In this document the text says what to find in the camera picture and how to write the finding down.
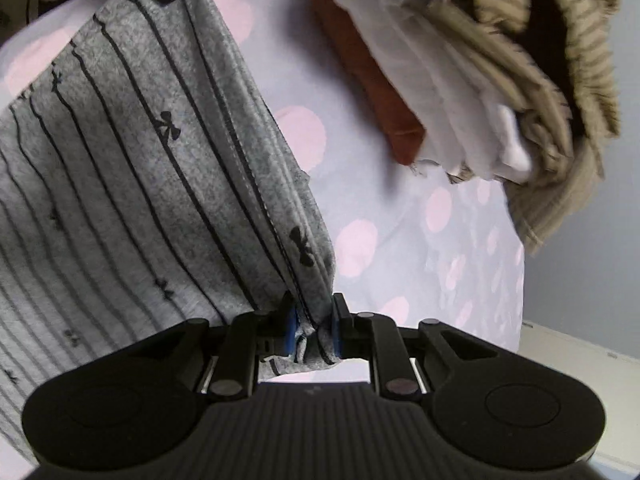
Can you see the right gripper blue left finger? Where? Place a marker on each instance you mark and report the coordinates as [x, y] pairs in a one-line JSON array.
[[252, 337]]

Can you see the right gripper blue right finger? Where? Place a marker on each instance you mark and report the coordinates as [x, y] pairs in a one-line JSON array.
[[388, 349]]

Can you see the grey striped pyjama pants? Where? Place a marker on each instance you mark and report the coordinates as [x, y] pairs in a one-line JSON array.
[[144, 181]]

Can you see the polka dot bed sheet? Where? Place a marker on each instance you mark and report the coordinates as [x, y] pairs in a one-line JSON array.
[[408, 242]]

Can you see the rust brown folded garment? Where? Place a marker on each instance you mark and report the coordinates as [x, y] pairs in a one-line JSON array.
[[402, 129]]

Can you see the white folded garment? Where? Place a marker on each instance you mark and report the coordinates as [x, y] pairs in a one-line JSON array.
[[470, 130]]

